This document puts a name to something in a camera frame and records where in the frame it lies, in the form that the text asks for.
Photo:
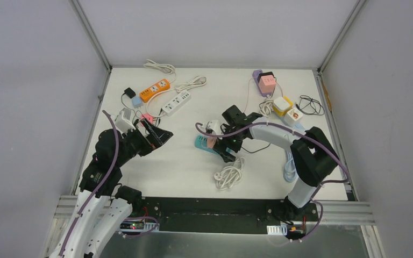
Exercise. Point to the white power strip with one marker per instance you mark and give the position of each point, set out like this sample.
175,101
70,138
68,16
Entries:
176,103

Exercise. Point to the yellow white cube socket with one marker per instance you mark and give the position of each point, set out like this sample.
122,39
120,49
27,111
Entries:
281,105

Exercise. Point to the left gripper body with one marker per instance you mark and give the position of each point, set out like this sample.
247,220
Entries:
149,136

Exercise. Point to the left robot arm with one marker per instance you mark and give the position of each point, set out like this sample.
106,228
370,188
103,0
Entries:
102,204

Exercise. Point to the small black charger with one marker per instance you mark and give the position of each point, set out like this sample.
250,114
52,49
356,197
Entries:
129,93

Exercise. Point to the orange power strip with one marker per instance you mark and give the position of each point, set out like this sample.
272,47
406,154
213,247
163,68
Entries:
151,91

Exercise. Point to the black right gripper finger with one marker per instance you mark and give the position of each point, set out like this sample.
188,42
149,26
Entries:
224,154
224,128

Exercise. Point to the salmon pink charger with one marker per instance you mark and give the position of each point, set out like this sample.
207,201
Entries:
210,142

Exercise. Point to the teal power strip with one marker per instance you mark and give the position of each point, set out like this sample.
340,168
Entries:
201,142

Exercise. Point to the white cube socket adapter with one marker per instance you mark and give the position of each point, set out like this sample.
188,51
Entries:
293,117

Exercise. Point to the pink round socket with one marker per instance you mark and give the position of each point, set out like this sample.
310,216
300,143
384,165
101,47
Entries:
147,117

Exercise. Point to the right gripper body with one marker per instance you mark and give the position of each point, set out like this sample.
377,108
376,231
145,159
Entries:
234,142

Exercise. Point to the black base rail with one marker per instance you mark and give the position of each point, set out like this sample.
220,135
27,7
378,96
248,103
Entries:
204,215

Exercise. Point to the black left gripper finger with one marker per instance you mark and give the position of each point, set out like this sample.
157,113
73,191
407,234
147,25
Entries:
156,136
147,124

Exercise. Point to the pink cube socket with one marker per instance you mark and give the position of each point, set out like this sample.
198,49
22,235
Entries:
266,83

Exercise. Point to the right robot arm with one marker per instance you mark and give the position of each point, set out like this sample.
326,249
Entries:
314,157

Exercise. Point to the light blue small charger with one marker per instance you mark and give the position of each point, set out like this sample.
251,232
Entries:
137,102

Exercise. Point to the purple power strip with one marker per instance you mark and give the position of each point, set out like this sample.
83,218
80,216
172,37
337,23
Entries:
255,77

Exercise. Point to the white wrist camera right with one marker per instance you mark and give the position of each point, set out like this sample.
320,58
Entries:
213,127

